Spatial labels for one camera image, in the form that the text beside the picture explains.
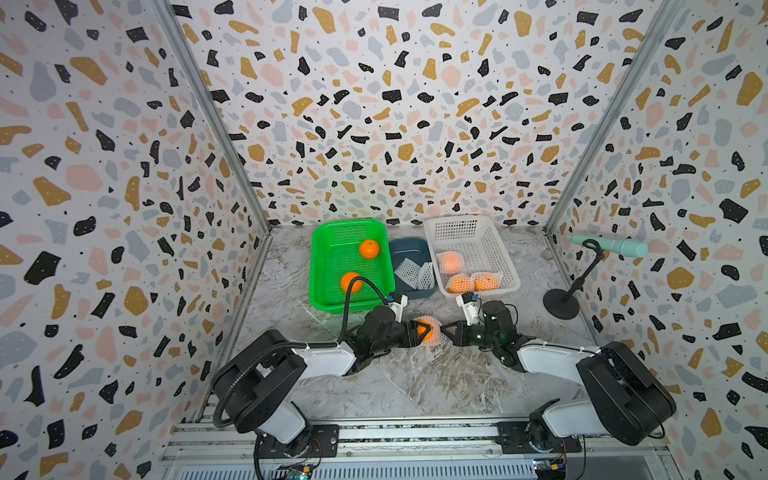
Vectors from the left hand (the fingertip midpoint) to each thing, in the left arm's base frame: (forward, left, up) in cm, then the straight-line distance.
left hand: (433, 329), depth 83 cm
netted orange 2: (+17, -11, -3) cm, 20 cm away
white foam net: (+19, +1, -2) cm, 19 cm away
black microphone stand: (+14, -45, -10) cm, 48 cm away
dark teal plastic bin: (+36, +2, -8) cm, 37 cm away
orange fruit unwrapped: (+35, +20, -5) cm, 41 cm away
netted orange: (+27, -8, -3) cm, 28 cm away
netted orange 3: (-2, +1, 0) cm, 3 cm away
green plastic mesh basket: (+37, +34, -9) cm, 51 cm away
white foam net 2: (-2, -1, -2) cm, 3 cm away
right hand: (+2, -4, -4) cm, 6 cm away
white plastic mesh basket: (+34, -17, -10) cm, 39 cm away
